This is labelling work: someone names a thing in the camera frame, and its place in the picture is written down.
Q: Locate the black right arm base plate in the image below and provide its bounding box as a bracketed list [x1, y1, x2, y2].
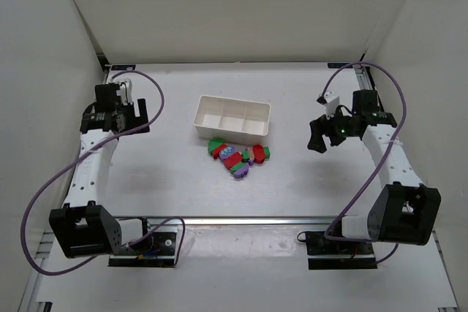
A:
[296, 231, 377, 270]

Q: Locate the red double half-round lego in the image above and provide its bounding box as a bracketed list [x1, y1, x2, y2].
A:
[224, 152, 242, 171]

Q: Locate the red oval flower lego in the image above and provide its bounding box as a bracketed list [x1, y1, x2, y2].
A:
[248, 145, 266, 164]

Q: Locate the aluminium frame rail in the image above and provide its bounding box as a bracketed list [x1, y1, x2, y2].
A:
[146, 216, 352, 226]

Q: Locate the green top lego brick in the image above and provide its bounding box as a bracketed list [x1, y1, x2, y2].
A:
[208, 137, 224, 149]

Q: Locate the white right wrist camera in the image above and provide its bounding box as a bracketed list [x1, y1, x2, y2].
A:
[317, 91, 340, 119]

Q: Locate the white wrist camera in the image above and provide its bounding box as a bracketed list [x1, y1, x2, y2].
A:
[317, 91, 340, 119]
[113, 78, 133, 105]

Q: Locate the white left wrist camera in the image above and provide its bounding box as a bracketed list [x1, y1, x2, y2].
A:
[113, 78, 133, 105]

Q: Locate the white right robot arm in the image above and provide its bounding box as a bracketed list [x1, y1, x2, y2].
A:
[307, 90, 441, 246]

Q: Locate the purple oval flower lego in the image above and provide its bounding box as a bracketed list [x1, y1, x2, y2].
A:
[219, 145, 236, 161]

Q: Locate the red half-round lego brick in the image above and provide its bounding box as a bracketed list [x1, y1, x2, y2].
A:
[213, 144, 230, 160]

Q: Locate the white three-compartment tray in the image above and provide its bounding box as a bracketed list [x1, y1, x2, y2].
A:
[194, 95, 271, 145]

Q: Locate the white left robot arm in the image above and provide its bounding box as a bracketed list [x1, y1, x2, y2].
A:
[49, 78, 148, 258]

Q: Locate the green square lego brick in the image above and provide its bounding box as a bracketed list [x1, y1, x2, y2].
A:
[263, 147, 271, 159]

